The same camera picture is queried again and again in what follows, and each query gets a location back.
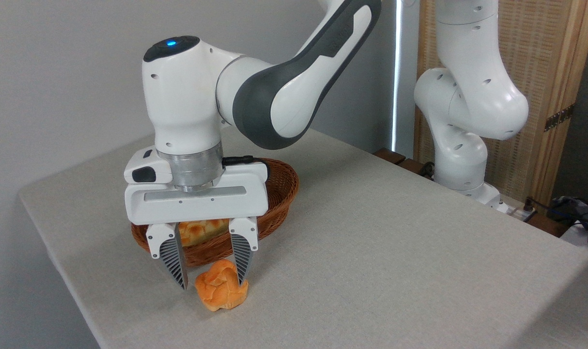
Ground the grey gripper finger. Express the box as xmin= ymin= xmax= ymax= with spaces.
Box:
xmin=229 ymin=216 xmax=259 ymax=286
xmin=146 ymin=222 xmax=188 ymax=291

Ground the brown oval wicker basket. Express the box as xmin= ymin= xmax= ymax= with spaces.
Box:
xmin=131 ymin=158 xmax=300 ymax=268

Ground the round knotted bread roll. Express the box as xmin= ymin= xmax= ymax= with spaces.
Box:
xmin=194 ymin=259 xmax=249 ymax=312

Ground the grey linen tablecloth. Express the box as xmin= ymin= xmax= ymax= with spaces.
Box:
xmin=18 ymin=126 xmax=588 ymax=349

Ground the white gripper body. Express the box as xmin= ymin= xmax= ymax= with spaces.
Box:
xmin=124 ymin=147 xmax=269 ymax=226

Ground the long braided bread loaf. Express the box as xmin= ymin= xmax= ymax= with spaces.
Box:
xmin=178 ymin=219 xmax=230 ymax=247

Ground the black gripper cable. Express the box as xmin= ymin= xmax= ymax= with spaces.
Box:
xmin=221 ymin=155 xmax=271 ymax=167

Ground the metal screen hinge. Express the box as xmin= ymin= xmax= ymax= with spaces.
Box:
xmin=544 ymin=104 xmax=575 ymax=132

